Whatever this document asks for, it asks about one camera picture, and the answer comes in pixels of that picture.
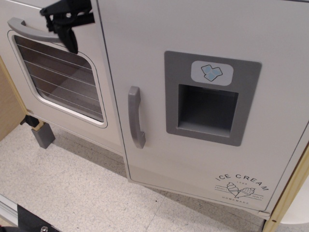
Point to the grey kitchen leg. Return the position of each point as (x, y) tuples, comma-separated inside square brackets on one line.
[(44, 136)]

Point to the grey ice dispenser panel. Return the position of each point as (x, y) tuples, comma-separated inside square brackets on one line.
[(209, 98)]

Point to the light wooden right post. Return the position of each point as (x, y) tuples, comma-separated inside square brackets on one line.
[(290, 192)]

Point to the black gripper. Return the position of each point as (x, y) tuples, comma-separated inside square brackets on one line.
[(65, 14)]

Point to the white toy fridge door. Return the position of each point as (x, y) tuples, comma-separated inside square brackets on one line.
[(251, 176)]

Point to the black clamp bracket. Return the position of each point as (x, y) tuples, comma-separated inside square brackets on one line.
[(31, 121)]

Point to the white toy oven door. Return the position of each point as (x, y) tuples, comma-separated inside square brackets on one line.
[(71, 91)]

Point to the light wooden side panel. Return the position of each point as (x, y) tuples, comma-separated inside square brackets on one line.
[(12, 109)]

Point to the grey oven door handle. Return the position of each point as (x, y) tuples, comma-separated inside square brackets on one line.
[(19, 26)]

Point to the grey fridge door handle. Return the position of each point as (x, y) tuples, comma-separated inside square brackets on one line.
[(134, 100)]

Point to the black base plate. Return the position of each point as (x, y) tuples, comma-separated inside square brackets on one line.
[(29, 222)]

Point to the white round object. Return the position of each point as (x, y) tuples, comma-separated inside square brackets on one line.
[(296, 216)]

